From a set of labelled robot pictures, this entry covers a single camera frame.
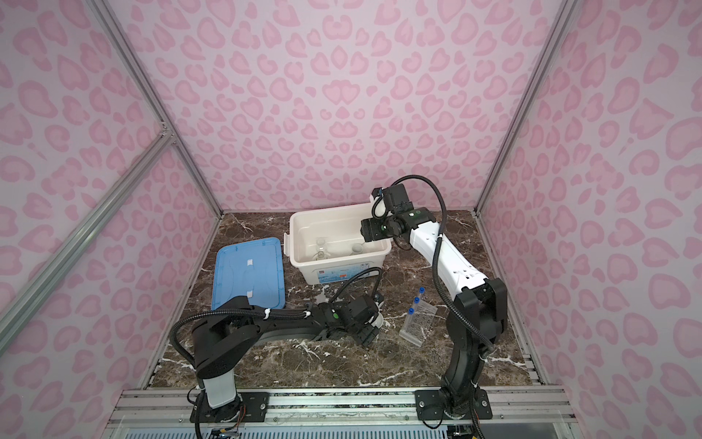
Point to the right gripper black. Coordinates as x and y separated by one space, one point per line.
374 223

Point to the test tube with blue cap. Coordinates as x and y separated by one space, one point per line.
410 318

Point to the white plastic storage bin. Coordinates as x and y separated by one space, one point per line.
340 226

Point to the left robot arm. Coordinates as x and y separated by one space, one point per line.
221 338

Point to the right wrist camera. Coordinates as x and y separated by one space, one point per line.
376 194

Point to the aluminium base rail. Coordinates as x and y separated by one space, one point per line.
518 412

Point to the clear plastic test tube rack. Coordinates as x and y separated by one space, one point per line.
420 329

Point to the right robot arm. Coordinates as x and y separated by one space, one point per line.
477 305

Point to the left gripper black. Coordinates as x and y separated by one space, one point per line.
370 334

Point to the clear glass flask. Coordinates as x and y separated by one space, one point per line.
321 255

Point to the blue plastic bin lid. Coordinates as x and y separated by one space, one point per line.
253 269

